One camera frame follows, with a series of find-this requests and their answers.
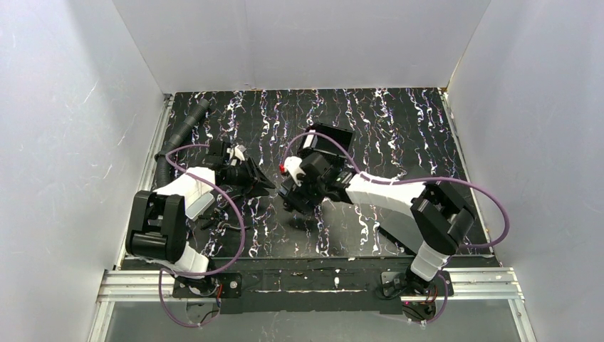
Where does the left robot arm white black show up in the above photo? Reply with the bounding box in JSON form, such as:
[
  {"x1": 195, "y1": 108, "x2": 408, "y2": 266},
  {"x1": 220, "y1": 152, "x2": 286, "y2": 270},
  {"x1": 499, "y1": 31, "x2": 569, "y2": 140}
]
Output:
[{"x1": 125, "y1": 140, "x2": 276, "y2": 280}]

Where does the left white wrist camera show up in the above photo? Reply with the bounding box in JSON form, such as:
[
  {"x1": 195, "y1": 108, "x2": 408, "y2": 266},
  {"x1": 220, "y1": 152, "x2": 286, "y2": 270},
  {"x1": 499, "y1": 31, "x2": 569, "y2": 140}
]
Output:
[{"x1": 227, "y1": 145, "x2": 246, "y2": 164}]

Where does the black plastic tray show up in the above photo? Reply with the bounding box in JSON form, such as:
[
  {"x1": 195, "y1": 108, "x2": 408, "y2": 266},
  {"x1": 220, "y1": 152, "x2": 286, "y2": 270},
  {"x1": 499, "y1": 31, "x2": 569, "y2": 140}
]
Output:
[{"x1": 296, "y1": 123, "x2": 355, "y2": 166}]

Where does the grey flat card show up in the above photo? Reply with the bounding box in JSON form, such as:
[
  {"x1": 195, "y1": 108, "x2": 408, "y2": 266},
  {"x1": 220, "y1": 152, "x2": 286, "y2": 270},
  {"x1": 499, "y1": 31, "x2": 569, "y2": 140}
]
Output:
[{"x1": 185, "y1": 193, "x2": 215, "y2": 220}]

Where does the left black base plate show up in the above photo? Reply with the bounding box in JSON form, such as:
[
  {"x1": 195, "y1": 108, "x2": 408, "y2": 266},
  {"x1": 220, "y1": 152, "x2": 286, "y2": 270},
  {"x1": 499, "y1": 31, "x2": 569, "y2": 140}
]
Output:
[{"x1": 172, "y1": 273, "x2": 243, "y2": 299}]

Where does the black pliers tool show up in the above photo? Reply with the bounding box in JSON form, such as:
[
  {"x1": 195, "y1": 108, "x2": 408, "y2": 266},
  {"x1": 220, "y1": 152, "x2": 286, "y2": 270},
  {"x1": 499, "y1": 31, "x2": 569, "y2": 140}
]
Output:
[{"x1": 190, "y1": 195, "x2": 251, "y2": 232}]

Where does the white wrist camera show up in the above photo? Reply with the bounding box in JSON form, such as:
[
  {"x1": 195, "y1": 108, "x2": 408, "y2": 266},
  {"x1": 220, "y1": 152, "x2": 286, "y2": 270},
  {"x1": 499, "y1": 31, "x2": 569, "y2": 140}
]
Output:
[
  {"x1": 227, "y1": 145, "x2": 246, "y2": 164},
  {"x1": 280, "y1": 156, "x2": 306, "y2": 186}
]

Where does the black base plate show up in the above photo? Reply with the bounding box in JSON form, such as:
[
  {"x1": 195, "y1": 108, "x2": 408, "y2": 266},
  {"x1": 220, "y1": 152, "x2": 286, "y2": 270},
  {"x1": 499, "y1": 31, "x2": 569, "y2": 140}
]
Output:
[
  {"x1": 172, "y1": 273, "x2": 243, "y2": 299},
  {"x1": 376, "y1": 271, "x2": 454, "y2": 301}
]

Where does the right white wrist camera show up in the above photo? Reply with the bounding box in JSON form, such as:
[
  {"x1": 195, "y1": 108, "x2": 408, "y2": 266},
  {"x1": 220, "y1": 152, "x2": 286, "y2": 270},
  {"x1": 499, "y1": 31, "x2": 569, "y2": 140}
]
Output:
[{"x1": 280, "y1": 156, "x2": 306, "y2": 186}]

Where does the black corrugated hose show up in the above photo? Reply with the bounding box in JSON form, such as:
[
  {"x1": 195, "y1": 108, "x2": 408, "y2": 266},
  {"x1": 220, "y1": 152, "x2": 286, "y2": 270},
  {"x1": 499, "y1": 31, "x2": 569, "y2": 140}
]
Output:
[{"x1": 154, "y1": 98, "x2": 212, "y2": 190}]

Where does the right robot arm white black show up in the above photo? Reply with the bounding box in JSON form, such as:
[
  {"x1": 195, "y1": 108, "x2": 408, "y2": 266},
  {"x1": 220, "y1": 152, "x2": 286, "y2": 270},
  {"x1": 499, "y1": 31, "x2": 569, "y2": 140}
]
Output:
[{"x1": 278, "y1": 152, "x2": 477, "y2": 293}]

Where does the aluminium frame rail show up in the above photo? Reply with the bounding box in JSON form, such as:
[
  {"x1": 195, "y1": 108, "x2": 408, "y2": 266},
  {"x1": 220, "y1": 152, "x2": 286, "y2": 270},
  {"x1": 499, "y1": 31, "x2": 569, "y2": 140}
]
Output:
[{"x1": 88, "y1": 263, "x2": 536, "y2": 341}]

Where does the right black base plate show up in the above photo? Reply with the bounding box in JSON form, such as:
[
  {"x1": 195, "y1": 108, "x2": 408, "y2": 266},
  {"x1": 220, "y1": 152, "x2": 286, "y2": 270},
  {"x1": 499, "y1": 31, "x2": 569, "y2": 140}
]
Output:
[{"x1": 376, "y1": 271, "x2": 454, "y2": 301}]

